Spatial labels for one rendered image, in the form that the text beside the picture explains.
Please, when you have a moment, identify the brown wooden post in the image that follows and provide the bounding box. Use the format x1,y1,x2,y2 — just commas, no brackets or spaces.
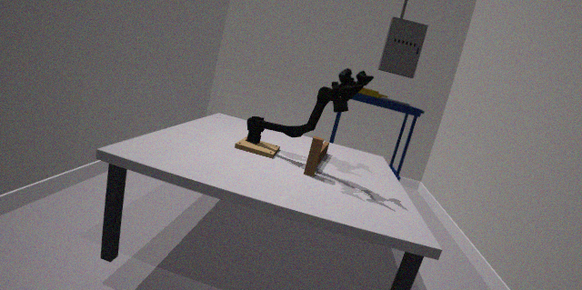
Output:
304,136,324,177

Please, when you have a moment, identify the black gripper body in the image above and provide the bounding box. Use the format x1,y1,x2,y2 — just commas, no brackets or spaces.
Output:
338,71,366,102

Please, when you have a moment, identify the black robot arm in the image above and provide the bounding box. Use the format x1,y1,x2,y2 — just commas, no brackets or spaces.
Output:
246,69,354,144

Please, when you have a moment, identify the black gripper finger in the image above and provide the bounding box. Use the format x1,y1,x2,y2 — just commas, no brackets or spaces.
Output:
345,85,363,99
359,73,374,85

